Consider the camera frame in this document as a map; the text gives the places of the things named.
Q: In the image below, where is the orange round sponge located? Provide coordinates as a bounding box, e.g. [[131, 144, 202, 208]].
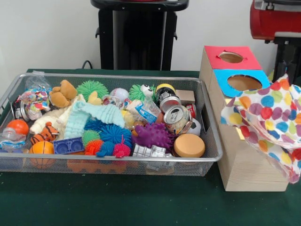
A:
[[173, 133, 206, 158]]

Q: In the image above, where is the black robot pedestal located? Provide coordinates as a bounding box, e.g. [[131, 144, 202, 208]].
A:
[[90, 0, 190, 71]]

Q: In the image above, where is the green spiky toy with eyes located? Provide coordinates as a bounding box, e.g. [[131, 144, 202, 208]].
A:
[[128, 84, 158, 103]]

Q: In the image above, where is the polka dot cloth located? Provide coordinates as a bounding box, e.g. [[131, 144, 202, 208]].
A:
[[220, 73, 301, 185]]

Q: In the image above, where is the white baseball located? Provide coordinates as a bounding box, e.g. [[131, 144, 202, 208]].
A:
[[110, 88, 130, 102]]

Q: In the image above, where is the green spiky ball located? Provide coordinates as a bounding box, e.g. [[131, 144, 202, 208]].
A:
[[76, 80, 109, 98]]

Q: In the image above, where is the wooden box with three holes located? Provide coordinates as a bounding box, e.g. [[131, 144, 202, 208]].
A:
[[199, 45, 290, 193]]

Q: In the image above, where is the light blue knitted cloth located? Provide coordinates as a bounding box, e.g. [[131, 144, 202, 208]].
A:
[[63, 103, 126, 139]]

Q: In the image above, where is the orange ball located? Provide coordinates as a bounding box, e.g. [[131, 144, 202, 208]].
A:
[[6, 119, 30, 136]]

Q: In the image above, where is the purple spiky ball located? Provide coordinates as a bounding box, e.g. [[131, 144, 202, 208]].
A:
[[131, 122, 174, 150]]

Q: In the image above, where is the crushed drink can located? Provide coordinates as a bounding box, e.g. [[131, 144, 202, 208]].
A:
[[163, 105, 192, 135]]

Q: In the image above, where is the dark green tablecloth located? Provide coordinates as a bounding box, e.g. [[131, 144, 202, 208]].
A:
[[0, 68, 301, 226]]

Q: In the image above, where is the brown teddy bear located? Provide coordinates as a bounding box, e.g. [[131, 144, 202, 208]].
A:
[[48, 79, 78, 108]]

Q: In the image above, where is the tiger plush toy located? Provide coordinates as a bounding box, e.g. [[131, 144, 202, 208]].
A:
[[30, 121, 59, 145]]

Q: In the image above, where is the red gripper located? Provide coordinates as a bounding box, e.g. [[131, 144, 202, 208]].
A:
[[249, 0, 301, 86]]

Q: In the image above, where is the shallow mesh bin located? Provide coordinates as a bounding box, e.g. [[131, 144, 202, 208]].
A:
[[0, 72, 223, 177]]

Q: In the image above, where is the blue spiky ball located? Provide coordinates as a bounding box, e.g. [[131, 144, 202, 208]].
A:
[[84, 119, 132, 151]]

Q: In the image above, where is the small basketball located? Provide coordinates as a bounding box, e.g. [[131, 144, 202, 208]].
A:
[[28, 140, 56, 169]]

